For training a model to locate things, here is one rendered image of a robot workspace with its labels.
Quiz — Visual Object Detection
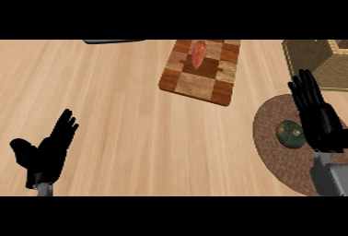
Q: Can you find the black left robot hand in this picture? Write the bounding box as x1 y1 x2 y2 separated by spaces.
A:
9 108 79 190

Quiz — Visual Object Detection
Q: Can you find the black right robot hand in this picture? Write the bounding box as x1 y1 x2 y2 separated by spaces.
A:
287 68 348 155

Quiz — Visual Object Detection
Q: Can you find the green round squash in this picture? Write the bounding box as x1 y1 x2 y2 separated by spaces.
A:
274 120 308 150

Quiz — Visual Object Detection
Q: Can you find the round brown woven placemat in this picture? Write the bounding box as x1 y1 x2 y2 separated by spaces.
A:
252 93 348 197

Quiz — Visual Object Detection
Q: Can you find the olive wicker basket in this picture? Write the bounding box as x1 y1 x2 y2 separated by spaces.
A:
281 40 348 92

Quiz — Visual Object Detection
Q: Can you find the checkered wooden cutting board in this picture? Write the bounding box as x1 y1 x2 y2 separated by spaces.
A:
158 40 242 107

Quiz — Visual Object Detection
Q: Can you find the red oval vegetable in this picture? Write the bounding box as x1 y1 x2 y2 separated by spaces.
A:
189 40 208 70

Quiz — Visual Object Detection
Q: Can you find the dark grey flat object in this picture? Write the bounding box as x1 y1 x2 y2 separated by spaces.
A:
81 40 147 45

